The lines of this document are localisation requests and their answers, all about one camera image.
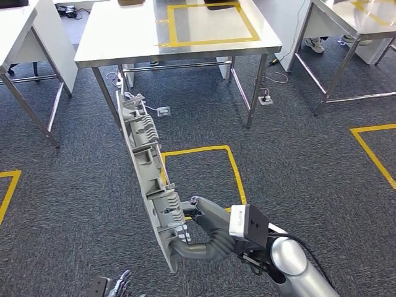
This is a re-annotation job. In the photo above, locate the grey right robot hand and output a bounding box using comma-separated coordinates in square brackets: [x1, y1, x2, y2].
[168, 196, 232, 263]

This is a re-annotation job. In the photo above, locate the white cable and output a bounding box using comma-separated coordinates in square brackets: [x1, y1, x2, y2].
[123, 90, 158, 112]

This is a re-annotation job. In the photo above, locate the black flat item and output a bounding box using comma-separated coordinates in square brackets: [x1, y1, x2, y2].
[204, 0, 241, 10]

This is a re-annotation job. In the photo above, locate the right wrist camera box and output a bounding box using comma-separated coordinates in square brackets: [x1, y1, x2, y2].
[229, 204, 270, 249]

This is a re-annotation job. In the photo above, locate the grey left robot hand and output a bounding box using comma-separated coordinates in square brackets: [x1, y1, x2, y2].
[108, 269, 132, 297]

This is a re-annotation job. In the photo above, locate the steel workbench table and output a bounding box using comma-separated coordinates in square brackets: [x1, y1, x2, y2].
[74, 0, 283, 130]

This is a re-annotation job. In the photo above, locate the silver wheel hubcap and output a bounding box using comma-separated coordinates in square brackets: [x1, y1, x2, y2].
[116, 90, 192, 274]

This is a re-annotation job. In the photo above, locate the black cable bundle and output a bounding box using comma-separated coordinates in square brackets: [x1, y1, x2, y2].
[57, 4, 83, 19]

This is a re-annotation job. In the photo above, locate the person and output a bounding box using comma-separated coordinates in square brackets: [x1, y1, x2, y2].
[305, 35, 373, 54]

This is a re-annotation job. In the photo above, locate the white cabinet panel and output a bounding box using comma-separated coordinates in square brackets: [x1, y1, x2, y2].
[272, 0, 313, 72]

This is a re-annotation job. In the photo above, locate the steel table with white panel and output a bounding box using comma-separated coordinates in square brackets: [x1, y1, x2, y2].
[0, 0, 78, 149]

